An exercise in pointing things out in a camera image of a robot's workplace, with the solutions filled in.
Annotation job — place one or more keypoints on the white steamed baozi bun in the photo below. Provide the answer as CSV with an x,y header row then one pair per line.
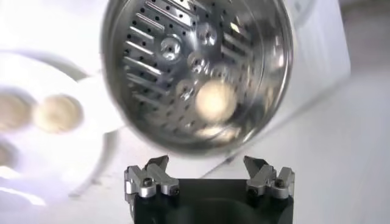
x,y
13,111
58,113
215,102

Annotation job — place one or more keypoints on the white round plate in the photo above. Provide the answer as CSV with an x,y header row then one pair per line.
x,y
61,158

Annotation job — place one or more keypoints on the stainless steel steamer basket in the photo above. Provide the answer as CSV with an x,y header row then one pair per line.
x,y
152,91

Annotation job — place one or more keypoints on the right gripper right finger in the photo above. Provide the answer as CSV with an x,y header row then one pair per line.
x,y
265,179

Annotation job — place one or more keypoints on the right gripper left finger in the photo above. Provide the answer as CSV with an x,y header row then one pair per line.
x,y
152,179

